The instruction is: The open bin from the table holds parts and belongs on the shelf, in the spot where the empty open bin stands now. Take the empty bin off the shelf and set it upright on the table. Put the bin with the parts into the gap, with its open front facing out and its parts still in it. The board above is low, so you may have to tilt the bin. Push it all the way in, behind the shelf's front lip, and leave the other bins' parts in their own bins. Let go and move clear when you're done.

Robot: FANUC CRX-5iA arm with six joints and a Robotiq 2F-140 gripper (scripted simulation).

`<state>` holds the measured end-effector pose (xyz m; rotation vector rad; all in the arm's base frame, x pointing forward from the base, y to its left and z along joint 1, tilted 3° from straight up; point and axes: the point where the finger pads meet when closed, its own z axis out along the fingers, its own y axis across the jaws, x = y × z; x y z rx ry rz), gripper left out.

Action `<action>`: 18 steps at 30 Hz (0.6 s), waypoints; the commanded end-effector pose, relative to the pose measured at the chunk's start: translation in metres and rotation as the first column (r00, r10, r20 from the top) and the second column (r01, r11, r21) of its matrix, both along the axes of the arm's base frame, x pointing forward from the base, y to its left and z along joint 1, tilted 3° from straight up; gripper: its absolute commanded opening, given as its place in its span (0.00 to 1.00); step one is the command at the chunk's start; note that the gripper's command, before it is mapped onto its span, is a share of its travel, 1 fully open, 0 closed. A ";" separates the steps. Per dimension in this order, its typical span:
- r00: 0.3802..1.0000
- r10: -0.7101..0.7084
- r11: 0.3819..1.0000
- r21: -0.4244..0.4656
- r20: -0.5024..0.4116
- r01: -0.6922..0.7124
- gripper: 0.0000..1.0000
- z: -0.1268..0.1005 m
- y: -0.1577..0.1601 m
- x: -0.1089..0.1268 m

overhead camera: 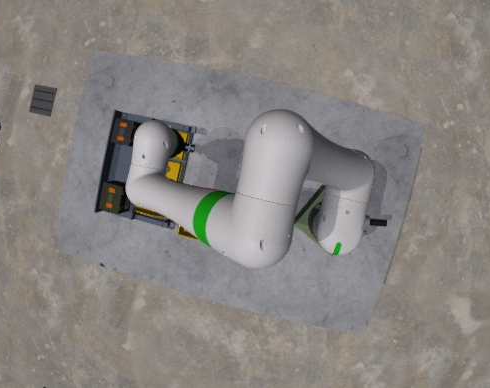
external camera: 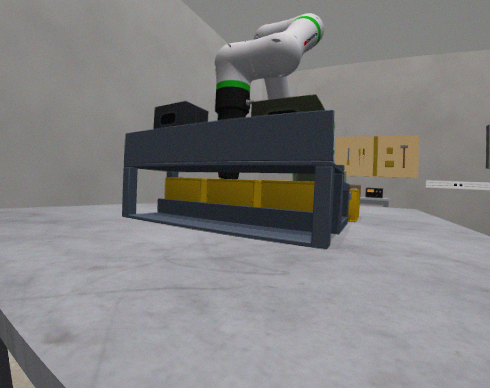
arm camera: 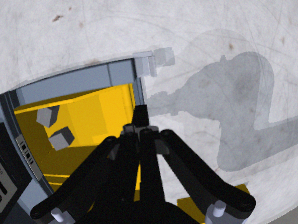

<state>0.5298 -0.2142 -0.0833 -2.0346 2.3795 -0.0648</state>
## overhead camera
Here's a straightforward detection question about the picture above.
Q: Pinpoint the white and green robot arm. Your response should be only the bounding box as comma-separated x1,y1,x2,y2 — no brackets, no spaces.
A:
126,109,387,269

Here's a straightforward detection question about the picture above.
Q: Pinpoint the dark blue-grey metal shelf rack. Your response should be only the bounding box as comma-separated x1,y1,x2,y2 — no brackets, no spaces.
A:
94,110,196,230

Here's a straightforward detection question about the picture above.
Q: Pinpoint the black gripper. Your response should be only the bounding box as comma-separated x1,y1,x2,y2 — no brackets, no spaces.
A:
179,137,195,154

